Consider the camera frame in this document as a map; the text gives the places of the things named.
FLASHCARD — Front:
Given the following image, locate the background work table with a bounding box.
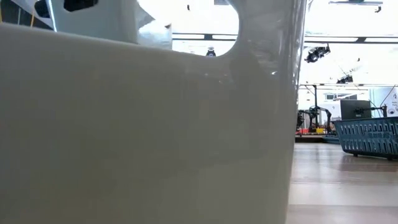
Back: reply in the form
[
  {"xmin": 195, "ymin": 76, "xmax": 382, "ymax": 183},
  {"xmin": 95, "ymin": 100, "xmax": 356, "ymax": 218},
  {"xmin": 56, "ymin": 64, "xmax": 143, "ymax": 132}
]
[{"xmin": 294, "ymin": 133, "xmax": 338, "ymax": 144}]

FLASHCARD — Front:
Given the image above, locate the background black station frame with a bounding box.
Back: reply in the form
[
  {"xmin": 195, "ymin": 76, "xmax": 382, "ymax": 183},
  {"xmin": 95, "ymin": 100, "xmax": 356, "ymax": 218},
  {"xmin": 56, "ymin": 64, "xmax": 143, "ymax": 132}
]
[{"xmin": 297, "ymin": 83, "xmax": 398, "ymax": 134}]

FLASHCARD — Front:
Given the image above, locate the white poster board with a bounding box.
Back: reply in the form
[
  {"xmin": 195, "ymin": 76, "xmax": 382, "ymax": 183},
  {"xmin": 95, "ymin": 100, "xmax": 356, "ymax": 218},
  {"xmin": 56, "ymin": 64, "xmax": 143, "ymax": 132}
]
[{"xmin": 369, "ymin": 86, "xmax": 398, "ymax": 119}]

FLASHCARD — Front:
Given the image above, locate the black ceiling spotlight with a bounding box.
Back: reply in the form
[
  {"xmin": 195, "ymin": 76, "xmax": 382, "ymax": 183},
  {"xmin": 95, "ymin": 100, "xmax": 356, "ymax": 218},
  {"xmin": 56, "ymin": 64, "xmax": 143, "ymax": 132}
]
[
  {"xmin": 336, "ymin": 74, "xmax": 354, "ymax": 85},
  {"xmin": 303, "ymin": 44, "xmax": 331, "ymax": 64}
]

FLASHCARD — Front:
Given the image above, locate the black computer monitor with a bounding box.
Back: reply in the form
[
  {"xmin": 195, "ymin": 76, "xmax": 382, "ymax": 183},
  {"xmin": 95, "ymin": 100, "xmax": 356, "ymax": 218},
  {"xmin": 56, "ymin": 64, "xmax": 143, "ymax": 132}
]
[{"xmin": 340, "ymin": 99, "xmax": 373, "ymax": 121}]

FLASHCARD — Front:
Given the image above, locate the black plastic basket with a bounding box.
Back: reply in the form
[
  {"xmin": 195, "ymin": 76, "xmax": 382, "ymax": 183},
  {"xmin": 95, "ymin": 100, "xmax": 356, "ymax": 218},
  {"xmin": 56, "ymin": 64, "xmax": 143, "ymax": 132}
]
[{"xmin": 333, "ymin": 116, "xmax": 398, "ymax": 161}]

